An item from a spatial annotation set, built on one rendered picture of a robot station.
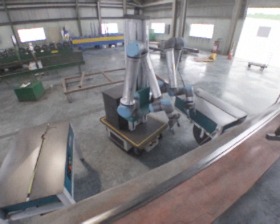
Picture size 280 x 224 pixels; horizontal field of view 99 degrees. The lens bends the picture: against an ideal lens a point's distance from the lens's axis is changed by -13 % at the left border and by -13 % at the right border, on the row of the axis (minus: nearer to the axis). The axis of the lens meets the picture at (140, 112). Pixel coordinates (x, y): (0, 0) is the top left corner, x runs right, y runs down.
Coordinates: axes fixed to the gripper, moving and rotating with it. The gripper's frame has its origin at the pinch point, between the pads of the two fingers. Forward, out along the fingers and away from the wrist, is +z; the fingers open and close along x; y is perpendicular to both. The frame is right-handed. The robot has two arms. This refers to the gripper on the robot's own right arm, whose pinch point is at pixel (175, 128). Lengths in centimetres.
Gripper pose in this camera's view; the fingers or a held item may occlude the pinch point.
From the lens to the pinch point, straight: 144.4
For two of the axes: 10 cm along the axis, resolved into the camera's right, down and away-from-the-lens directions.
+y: -7.3, 0.3, 6.8
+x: -5.6, 5.5, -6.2
